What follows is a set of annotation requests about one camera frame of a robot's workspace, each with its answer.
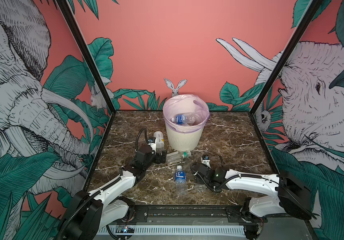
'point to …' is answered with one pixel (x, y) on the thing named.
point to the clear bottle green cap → (176, 157)
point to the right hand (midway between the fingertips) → (197, 175)
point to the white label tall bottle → (160, 141)
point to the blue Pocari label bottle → (188, 119)
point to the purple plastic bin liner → (179, 104)
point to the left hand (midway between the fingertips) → (160, 147)
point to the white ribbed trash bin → (184, 141)
